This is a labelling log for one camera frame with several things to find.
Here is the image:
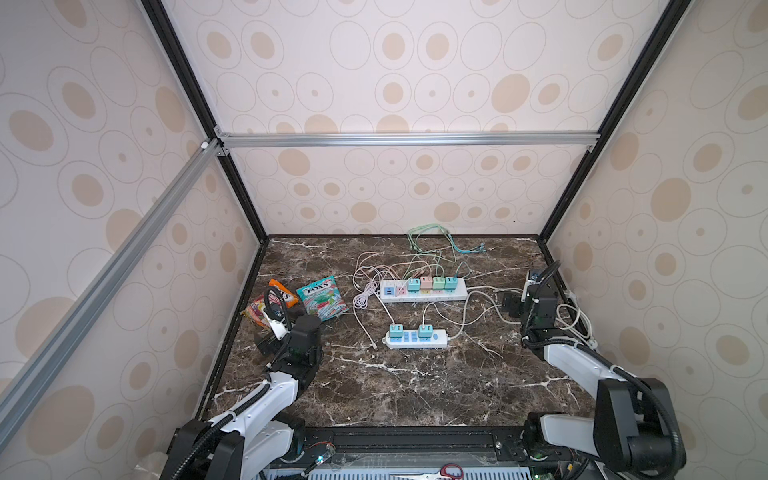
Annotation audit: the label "teal charger with teal cable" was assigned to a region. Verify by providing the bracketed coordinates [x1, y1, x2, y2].
[443, 276, 458, 291]

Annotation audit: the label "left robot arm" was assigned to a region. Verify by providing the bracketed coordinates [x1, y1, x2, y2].
[160, 286, 323, 479]

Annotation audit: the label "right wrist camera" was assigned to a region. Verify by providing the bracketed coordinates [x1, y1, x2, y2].
[521, 269, 543, 302]

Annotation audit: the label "pink multi-head cable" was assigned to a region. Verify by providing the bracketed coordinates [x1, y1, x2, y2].
[353, 250, 424, 282]

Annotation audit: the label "white power cords bundle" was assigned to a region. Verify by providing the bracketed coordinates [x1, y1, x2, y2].
[446, 286, 601, 352]

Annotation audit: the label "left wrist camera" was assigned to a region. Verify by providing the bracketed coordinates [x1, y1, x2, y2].
[267, 316, 290, 340]

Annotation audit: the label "teal multi-head cable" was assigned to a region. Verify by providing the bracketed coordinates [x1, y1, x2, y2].
[446, 236, 487, 280]

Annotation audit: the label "red handled scissors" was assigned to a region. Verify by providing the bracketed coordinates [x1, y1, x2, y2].
[390, 463, 465, 480]

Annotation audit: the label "teal candy bag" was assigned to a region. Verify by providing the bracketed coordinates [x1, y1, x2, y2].
[297, 276, 348, 321]

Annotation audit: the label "white USB cable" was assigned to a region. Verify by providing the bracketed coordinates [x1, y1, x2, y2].
[353, 263, 415, 328]

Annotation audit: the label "white multicolour power strip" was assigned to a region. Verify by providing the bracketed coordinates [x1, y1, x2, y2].
[378, 277, 468, 303]

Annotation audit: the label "light green cable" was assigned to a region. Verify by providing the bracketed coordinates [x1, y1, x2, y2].
[406, 223, 457, 278]

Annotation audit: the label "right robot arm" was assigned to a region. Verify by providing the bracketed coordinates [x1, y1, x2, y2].
[503, 262, 687, 479]

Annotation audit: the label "orange Fox's candy bag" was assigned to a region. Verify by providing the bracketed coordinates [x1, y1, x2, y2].
[241, 279, 299, 329]

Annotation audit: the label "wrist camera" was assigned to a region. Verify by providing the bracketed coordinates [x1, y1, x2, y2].
[521, 269, 543, 302]
[267, 316, 290, 340]

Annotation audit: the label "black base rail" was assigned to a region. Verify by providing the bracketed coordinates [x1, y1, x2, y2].
[167, 423, 673, 480]

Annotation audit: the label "diagonal aluminium rail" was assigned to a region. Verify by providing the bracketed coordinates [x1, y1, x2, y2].
[1, 138, 223, 449]

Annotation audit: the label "teal charger plug small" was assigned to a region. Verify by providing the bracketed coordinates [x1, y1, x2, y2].
[418, 324, 434, 340]

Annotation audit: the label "horizontal aluminium rail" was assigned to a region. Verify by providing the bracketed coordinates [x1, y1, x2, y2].
[220, 131, 600, 149]

